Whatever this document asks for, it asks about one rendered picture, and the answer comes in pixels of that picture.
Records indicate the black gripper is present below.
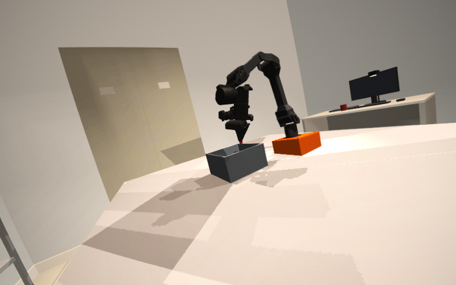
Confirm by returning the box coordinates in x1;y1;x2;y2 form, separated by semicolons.
225;103;254;142

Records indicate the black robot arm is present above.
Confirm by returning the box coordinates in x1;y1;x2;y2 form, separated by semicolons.
215;52;301;139

